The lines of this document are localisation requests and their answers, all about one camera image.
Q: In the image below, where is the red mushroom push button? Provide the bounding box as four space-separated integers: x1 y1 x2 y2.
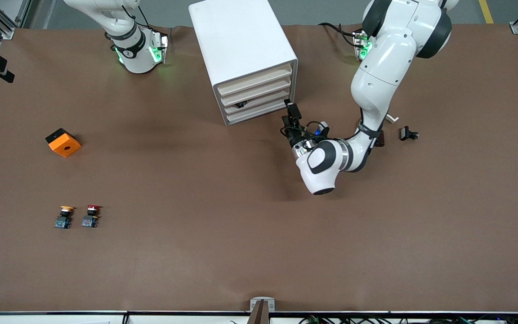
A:
82 205 102 228

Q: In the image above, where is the orange and black button box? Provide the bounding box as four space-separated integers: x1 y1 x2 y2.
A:
45 128 81 158

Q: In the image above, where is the yellow mushroom push button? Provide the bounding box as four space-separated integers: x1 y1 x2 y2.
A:
54 206 75 229

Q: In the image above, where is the brown table cover sheet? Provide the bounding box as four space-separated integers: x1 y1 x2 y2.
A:
0 23 518 313

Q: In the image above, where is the black arm base cable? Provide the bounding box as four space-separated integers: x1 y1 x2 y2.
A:
318 22 361 48

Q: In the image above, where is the metal bracket with post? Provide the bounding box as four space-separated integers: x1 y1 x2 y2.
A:
250 297 276 324

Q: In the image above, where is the black cable bundle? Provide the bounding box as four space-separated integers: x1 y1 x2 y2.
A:
299 315 518 324

